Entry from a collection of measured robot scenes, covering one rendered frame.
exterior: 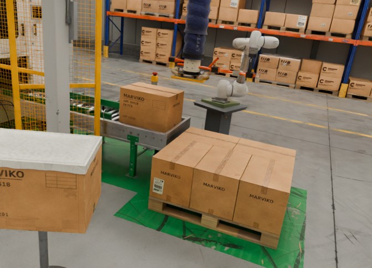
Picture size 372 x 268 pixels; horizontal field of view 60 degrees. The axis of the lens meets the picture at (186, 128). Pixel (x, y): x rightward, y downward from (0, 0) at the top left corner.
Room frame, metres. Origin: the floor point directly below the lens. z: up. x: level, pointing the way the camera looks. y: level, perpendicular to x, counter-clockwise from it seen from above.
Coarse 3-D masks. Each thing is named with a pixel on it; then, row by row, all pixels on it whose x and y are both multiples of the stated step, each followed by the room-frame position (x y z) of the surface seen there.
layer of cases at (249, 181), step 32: (192, 128) 3.49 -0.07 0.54; (160, 160) 2.59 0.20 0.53; (192, 160) 2.64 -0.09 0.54; (224, 160) 2.72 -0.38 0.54; (256, 160) 2.80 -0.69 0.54; (288, 160) 2.88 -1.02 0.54; (160, 192) 2.58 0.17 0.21; (192, 192) 2.49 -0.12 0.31; (224, 192) 2.40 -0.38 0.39; (256, 192) 2.31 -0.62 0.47; (288, 192) 2.24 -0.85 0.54; (256, 224) 2.30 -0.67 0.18
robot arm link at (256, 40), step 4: (252, 32) 3.22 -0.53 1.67; (256, 32) 3.20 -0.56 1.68; (260, 32) 3.22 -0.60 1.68; (252, 36) 3.20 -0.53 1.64; (256, 36) 3.18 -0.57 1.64; (260, 36) 3.20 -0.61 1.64; (252, 40) 3.19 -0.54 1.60; (256, 40) 3.18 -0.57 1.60; (260, 40) 3.19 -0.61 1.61; (264, 40) 3.20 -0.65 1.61; (252, 44) 3.19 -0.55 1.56; (256, 44) 3.19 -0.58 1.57; (260, 44) 3.20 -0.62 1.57
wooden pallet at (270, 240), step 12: (156, 204) 2.59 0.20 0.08; (180, 216) 2.53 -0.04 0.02; (192, 216) 2.55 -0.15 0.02; (204, 216) 2.44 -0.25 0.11; (216, 228) 2.41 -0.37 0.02; (228, 228) 2.42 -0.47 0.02; (252, 228) 2.30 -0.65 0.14; (252, 240) 2.30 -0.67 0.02; (264, 240) 2.27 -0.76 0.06; (276, 240) 2.24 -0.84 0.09
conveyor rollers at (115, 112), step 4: (36, 92) 4.27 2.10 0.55; (40, 92) 4.33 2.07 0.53; (44, 92) 4.30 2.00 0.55; (40, 96) 4.11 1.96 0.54; (44, 96) 4.16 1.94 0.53; (72, 100) 4.15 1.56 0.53; (76, 100) 4.12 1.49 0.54; (72, 104) 3.91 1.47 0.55; (76, 104) 3.97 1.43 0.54; (80, 104) 3.94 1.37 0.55; (84, 104) 3.98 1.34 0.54; (88, 104) 4.05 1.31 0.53; (92, 104) 4.01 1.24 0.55; (88, 108) 3.91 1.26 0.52; (92, 108) 3.86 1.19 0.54; (100, 108) 3.88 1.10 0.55; (108, 108) 3.91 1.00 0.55; (112, 108) 3.96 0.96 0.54; (108, 112) 3.74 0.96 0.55; (112, 112) 3.79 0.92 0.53; (116, 112) 3.77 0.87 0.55; (112, 116) 3.64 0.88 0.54; (116, 116) 3.71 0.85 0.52; (112, 120) 3.48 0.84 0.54; (116, 120) 3.55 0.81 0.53; (128, 124) 3.46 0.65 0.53
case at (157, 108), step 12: (132, 84) 3.64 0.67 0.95; (144, 84) 3.71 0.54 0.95; (120, 96) 3.44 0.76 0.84; (132, 96) 3.38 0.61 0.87; (144, 96) 3.33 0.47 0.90; (156, 96) 3.29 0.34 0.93; (168, 96) 3.26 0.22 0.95; (180, 96) 3.52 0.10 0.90; (120, 108) 3.43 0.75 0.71; (132, 108) 3.38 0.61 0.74; (144, 108) 3.33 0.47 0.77; (156, 108) 3.28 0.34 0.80; (168, 108) 3.23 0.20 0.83; (180, 108) 3.55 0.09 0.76; (120, 120) 3.43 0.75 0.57; (132, 120) 3.38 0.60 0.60; (144, 120) 3.33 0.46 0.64; (156, 120) 3.28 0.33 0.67; (168, 120) 3.25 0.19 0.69; (180, 120) 3.59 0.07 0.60
